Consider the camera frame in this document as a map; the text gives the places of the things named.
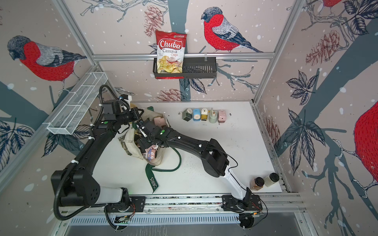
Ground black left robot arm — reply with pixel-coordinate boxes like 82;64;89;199
51;92;143;221

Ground black wall basket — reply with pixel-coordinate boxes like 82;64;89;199
153;57;217;79

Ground pink face sharpener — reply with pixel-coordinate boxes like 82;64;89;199
143;145;158;163

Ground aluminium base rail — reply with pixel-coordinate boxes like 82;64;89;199
69;194;306;230

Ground white wire mesh basket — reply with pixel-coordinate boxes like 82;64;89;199
47;72;108;135

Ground yellow sharpener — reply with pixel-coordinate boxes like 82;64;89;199
200;108;208;121

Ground red cassava chips bag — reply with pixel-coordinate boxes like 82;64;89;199
155;30;187;79

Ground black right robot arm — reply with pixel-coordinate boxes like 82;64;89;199
133;120;262;214

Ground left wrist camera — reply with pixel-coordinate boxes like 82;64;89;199
119;94;132;103

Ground canvas tote bag green handles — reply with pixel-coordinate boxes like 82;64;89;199
118;107;182;192

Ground pink square sharpener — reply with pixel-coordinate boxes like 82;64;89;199
154;117;166;128

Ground pale green sharpener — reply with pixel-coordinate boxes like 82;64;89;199
209;109;218;124

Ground brown spice jar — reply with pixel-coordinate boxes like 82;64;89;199
250;177;265;191

